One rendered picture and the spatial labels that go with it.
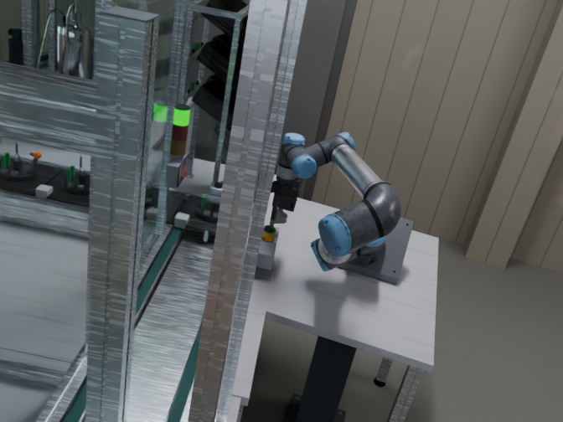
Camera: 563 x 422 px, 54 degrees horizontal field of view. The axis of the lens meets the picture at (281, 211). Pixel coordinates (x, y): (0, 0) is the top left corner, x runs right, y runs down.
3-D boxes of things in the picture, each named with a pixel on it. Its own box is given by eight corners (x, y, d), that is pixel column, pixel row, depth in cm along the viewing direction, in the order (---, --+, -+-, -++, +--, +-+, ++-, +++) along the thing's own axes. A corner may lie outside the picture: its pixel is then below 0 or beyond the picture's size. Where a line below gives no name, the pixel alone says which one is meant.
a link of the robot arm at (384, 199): (416, 197, 146) (342, 121, 184) (379, 213, 145) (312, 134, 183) (421, 229, 153) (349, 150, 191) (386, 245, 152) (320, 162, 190)
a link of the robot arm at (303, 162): (324, 150, 177) (312, 137, 186) (291, 164, 176) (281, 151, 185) (330, 170, 181) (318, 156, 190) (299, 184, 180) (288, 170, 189)
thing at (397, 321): (436, 243, 250) (438, 238, 249) (431, 373, 171) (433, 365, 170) (289, 200, 262) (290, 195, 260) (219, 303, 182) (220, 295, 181)
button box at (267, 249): (276, 240, 212) (280, 227, 209) (271, 270, 193) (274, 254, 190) (259, 237, 212) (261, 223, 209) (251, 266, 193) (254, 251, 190)
